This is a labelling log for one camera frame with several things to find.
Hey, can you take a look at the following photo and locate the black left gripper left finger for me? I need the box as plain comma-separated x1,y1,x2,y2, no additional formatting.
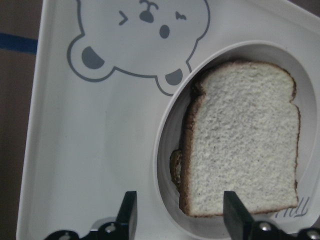
114,191,138,240

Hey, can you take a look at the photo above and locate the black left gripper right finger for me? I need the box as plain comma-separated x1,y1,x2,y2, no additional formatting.
223,191,254,240

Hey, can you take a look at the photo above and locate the bread slice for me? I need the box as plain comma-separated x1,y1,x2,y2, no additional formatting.
179,61,300,217
169,149,182,192

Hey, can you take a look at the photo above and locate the cream round plate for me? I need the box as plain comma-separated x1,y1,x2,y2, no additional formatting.
153,40,320,240

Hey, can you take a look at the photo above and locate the bread slice on plate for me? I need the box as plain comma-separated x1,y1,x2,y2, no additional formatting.
169,149,182,192

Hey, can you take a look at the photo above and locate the cream bear tray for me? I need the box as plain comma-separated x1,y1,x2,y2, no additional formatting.
16,0,320,240

